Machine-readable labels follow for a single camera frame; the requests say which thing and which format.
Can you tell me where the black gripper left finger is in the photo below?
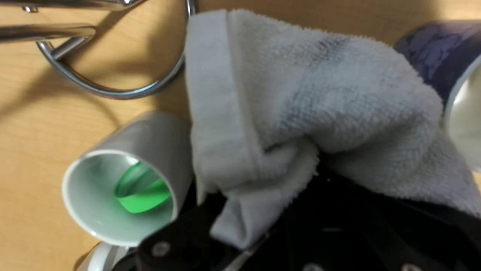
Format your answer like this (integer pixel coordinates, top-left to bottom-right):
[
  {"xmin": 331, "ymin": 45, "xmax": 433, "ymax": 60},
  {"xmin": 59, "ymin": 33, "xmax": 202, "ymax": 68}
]
[{"xmin": 112, "ymin": 193, "xmax": 262, "ymax": 271}]

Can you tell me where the white terry towel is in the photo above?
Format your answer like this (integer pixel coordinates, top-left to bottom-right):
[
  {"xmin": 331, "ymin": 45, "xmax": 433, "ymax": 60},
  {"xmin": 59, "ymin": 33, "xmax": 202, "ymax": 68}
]
[{"xmin": 184, "ymin": 6, "xmax": 481, "ymax": 251}]

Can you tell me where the chrome paper towel holder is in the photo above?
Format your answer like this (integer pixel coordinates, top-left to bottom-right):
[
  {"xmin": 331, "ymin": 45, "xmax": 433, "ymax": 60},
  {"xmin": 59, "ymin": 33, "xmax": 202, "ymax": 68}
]
[{"xmin": 0, "ymin": 0, "xmax": 200, "ymax": 101}]

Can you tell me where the blue and white mug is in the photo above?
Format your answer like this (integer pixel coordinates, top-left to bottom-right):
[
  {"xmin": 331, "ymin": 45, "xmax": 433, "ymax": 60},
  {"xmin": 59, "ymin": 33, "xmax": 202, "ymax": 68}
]
[{"xmin": 74, "ymin": 241, "xmax": 134, "ymax": 271}]

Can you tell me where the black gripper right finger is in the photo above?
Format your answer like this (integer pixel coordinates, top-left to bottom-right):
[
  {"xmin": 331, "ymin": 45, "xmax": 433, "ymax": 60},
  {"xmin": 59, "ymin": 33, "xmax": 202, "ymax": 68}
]
[{"xmin": 265, "ymin": 171, "xmax": 481, "ymax": 271}]

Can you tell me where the blue patterned mug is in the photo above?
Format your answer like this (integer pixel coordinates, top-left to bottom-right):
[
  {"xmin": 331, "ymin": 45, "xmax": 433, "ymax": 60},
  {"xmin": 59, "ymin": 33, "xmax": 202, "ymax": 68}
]
[{"xmin": 394, "ymin": 19, "xmax": 481, "ymax": 174}]

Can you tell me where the white mug green interior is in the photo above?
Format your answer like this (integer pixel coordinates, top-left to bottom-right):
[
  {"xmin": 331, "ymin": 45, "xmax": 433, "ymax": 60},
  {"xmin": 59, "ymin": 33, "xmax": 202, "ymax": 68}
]
[{"xmin": 61, "ymin": 110, "xmax": 196, "ymax": 248}]

